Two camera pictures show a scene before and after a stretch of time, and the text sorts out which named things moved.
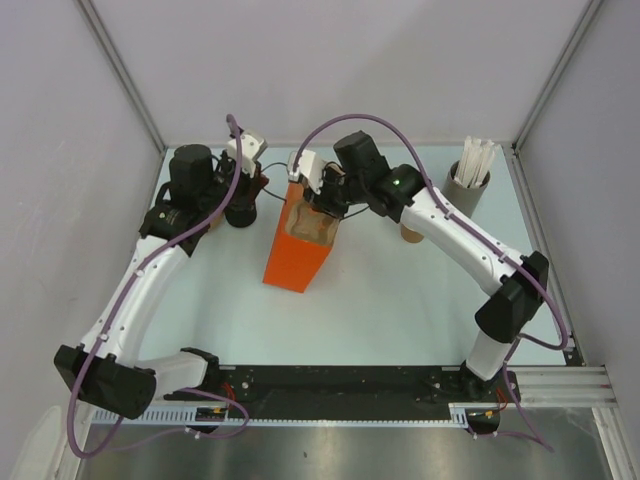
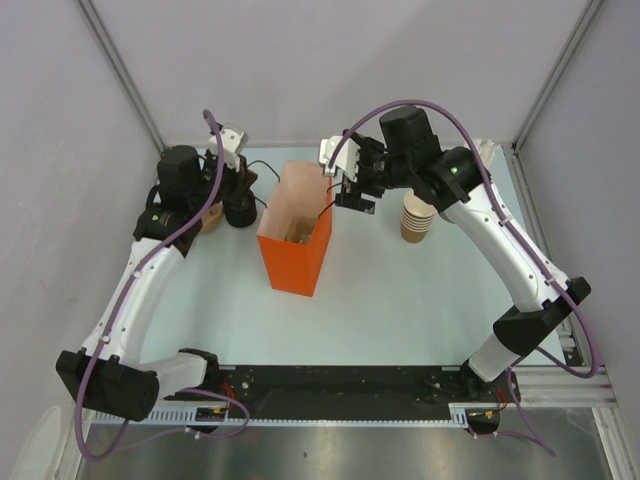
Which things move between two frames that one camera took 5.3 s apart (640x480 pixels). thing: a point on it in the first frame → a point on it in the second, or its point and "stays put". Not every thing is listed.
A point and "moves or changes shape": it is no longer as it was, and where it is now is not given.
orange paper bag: x=294 y=260 moves or changes shape
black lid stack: x=241 y=214 stays put
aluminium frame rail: x=580 y=386 stays put
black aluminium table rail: x=233 y=385 stays put
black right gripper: x=322 y=202 → x=351 y=196
